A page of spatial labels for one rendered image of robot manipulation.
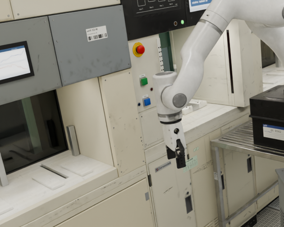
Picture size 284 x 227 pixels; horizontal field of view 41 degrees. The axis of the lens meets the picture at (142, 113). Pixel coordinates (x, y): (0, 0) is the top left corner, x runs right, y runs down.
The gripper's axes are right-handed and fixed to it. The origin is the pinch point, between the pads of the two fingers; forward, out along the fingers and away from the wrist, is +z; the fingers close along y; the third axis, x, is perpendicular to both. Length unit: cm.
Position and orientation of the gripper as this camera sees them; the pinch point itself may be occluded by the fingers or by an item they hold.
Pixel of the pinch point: (176, 160)
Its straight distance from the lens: 137.6
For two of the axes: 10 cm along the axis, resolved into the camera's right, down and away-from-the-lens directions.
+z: 1.5, 9.5, 2.8
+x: -9.5, 2.2, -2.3
